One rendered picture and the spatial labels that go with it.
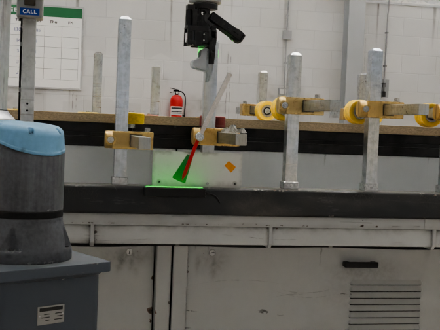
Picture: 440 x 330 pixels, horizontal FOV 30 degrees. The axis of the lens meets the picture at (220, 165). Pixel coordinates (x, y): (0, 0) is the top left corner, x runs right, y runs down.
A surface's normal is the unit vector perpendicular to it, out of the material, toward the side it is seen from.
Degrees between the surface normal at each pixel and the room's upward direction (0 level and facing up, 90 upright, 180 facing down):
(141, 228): 90
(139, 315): 90
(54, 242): 70
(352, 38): 90
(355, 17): 90
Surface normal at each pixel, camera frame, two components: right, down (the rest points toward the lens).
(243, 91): 0.18, 0.06
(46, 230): 0.66, -0.28
